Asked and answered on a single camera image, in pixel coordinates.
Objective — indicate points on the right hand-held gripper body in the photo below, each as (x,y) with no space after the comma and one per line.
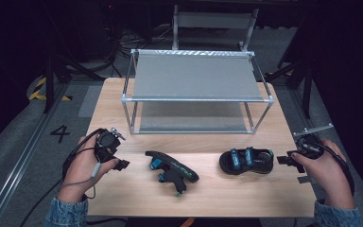
(310,148)

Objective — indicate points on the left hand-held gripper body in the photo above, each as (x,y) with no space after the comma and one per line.
(107,143)

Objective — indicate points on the two-tier metal shoe rack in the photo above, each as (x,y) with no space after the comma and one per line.
(195,78)

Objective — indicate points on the person's right hand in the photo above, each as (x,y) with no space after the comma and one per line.
(326,176)

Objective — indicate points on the person's left hand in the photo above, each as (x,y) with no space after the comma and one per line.
(83,167)

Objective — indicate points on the grey tape piece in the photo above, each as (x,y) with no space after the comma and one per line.
(304,180)

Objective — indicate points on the black tripod stand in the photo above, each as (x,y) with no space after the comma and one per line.
(296,75)
(60,72)

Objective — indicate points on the yellow black floor tape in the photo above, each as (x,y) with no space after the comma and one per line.
(39,91)

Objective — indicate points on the metal floor rail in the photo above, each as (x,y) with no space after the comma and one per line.
(19,164)

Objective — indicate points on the grey metal frame stand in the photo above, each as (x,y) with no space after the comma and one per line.
(214,20)

